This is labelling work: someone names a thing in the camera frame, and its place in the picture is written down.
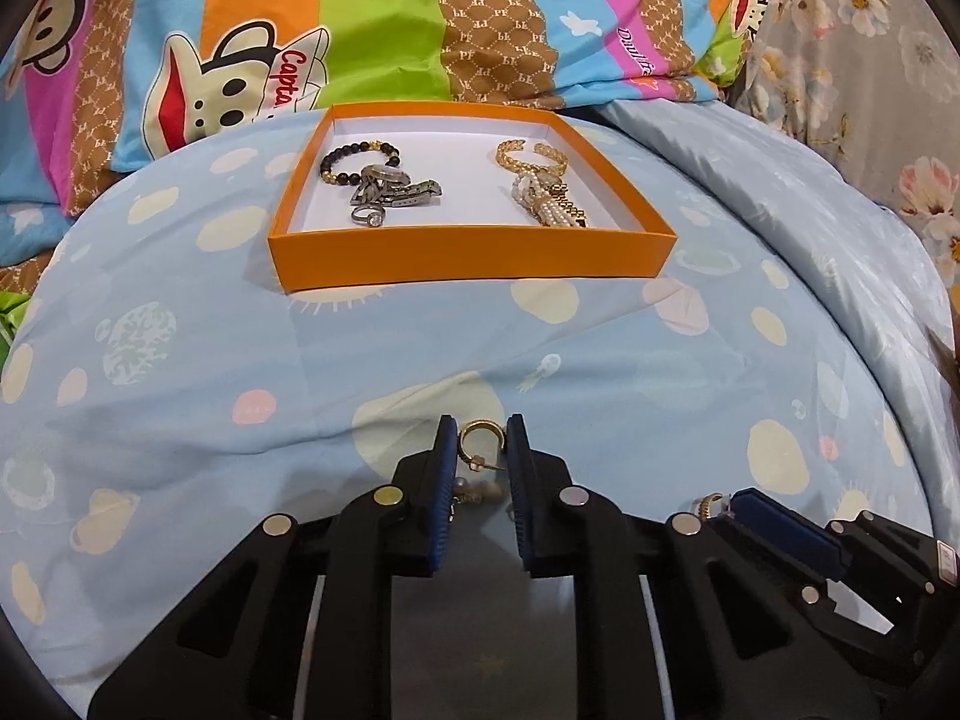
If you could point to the grey floral cloth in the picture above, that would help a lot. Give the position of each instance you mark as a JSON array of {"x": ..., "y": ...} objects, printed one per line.
[{"x": 862, "y": 52}]

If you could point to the silver metal watch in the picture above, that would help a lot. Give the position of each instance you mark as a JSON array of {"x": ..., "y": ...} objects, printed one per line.
[{"x": 390, "y": 191}]

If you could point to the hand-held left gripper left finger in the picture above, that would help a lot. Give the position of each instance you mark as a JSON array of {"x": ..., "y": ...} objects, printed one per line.
[{"x": 442, "y": 496}]

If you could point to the gold hoop earring with pearls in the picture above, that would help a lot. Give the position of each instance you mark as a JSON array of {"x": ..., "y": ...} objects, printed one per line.
[{"x": 480, "y": 424}]

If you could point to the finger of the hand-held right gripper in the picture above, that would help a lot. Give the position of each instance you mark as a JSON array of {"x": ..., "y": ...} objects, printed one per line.
[
  {"x": 787, "y": 532},
  {"x": 904, "y": 652}
]

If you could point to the gold cuff bangle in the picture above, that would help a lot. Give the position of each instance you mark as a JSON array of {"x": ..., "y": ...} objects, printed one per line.
[{"x": 510, "y": 157}]

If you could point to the orange cardboard box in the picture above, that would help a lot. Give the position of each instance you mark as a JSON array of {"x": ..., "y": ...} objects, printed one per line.
[{"x": 465, "y": 262}]

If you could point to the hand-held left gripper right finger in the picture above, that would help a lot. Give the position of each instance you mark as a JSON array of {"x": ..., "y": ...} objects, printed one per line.
[{"x": 521, "y": 496}]

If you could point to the striped cartoon monkey blanket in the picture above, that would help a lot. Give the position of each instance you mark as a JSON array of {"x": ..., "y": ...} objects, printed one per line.
[{"x": 375, "y": 30}]

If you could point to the plain gold hoop earring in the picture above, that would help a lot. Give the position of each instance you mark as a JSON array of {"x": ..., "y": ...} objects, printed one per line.
[{"x": 709, "y": 504}]

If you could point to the gold watch band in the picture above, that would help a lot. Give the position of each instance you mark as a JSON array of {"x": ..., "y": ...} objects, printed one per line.
[{"x": 574, "y": 210}]

